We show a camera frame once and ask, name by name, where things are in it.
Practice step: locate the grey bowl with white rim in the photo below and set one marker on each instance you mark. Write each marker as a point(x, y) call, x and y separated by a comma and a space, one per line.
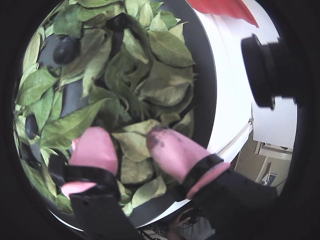
point(203, 75)

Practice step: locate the large dark blueberry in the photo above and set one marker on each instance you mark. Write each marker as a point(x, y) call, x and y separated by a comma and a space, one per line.
point(64, 51)

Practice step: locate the pink padded gripper finger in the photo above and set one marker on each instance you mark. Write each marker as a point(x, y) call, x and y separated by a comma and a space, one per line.
point(92, 150)
point(175, 152)

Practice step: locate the black round knob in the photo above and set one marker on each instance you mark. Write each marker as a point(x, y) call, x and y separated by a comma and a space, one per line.
point(265, 72)

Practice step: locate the large green leaf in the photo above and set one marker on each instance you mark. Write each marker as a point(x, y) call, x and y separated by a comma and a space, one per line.
point(170, 87)
point(170, 47)

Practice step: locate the long pale green leaf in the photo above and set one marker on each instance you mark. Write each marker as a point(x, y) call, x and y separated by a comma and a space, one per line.
point(96, 57)

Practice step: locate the small dark blueberry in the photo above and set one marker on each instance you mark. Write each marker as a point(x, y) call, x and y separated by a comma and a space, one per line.
point(31, 126)

